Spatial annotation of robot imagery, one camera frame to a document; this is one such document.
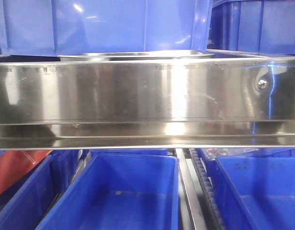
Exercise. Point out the stainless steel shelf front rail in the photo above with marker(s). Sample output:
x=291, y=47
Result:
x=46, y=103

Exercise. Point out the lower blue bin centre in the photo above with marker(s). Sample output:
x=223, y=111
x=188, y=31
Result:
x=120, y=192

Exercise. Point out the lower blue bin left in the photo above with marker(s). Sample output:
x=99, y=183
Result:
x=23, y=205

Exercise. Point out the rail screw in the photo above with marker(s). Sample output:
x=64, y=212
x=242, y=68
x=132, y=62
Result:
x=262, y=84

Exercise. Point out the blue bin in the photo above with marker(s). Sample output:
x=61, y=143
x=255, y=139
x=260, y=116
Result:
x=264, y=26
x=23, y=205
x=255, y=193
x=71, y=27
x=120, y=192

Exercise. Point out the black roller track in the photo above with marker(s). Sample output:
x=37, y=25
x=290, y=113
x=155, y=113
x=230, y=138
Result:
x=207, y=190

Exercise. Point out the red bag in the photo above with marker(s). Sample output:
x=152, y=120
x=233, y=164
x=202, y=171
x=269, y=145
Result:
x=15, y=164

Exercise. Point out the upper blue bin right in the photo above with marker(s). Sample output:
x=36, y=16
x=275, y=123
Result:
x=264, y=26

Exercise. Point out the silver metal tray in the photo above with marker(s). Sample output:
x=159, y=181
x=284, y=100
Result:
x=144, y=55

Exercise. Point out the upper blue bin centre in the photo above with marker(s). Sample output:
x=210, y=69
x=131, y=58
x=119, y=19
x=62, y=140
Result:
x=71, y=27

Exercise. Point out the lower blue bin right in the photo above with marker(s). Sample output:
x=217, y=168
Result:
x=255, y=193

